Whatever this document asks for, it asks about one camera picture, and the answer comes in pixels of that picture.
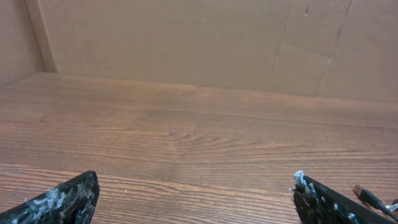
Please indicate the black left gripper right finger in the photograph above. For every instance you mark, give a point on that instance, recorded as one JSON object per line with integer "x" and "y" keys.
{"x": 317, "y": 203}

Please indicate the cardboard back wall panel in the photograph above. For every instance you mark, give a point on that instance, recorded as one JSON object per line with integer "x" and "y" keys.
{"x": 342, "y": 49}

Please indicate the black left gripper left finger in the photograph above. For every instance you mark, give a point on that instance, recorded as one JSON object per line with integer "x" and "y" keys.
{"x": 71, "y": 202}

